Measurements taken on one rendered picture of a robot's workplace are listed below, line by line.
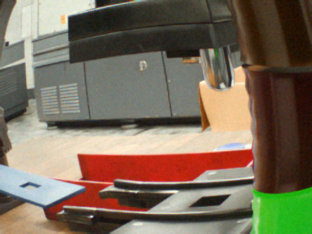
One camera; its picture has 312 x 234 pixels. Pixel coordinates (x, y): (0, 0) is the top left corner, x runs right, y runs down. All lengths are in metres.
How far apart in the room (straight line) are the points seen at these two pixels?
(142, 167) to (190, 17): 0.44
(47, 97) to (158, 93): 1.23
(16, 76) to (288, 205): 7.67
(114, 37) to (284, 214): 0.26
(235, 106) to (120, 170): 2.04
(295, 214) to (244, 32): 0.05
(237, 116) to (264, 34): 2.69
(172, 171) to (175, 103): 4.92
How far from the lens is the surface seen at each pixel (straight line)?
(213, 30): 0.38
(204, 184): 0.55
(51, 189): 0.58
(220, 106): 2.89
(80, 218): 0.51
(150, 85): 5.79
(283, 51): 0.16
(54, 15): 6.37
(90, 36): 0.42
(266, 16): 0.16
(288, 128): 0.17
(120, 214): 0.50
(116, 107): 6.01
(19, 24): 9.48
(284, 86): 0.17
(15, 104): 7.80
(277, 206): 0.18
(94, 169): 0.85
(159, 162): 0.80
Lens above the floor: 1.14
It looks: 10 degrees down
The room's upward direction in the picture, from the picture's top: 8 degrees counter-clockwise
